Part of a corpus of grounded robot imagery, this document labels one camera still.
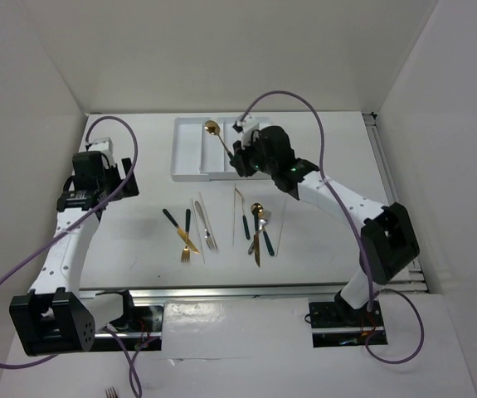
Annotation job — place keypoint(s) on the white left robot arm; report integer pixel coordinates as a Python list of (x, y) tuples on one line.
[(52, 317)]

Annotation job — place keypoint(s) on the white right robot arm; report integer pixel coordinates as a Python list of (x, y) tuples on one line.
[(384, 233)]

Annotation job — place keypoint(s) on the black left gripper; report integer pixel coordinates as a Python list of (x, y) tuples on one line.
[(128, 190)]

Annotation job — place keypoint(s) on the aluminium rail right side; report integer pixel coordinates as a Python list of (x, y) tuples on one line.
[(411, 279)]

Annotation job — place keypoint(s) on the gold knife green handle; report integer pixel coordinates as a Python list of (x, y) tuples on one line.
[(182, 233), (261, 239)]

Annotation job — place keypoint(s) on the gold spoon green handle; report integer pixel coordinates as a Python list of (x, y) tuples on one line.
[(256, 209), (213, 128)]

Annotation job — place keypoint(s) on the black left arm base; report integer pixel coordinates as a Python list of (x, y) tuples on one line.
[(138, 318)]

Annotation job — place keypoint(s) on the gold fork bottom edge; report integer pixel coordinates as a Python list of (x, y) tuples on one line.
[(111, 393)]

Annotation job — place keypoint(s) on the white chopstick right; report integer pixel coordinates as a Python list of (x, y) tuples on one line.
[(282, 223)]

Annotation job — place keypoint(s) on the white chopstick middle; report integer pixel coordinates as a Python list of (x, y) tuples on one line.
[(233, 224)]

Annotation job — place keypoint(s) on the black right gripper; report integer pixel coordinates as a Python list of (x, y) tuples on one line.
[(240, 154)]

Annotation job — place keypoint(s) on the gold fork green handle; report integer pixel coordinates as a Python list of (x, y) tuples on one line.
[(185, 257), (243, 214)]

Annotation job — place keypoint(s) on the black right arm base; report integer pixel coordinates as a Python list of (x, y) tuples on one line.
[(337, 313)]

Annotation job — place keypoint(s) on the aluminium rail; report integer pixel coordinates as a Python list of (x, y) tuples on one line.
[(411, 279), (162, 295)]

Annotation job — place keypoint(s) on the aluminium rail front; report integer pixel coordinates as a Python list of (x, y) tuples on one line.
[(162, 295)]

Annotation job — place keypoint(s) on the white compartment cutlery tray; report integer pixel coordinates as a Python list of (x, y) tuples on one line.
[(198, 157)]

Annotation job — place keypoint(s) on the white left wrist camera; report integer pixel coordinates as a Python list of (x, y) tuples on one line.
[(104, 145)]

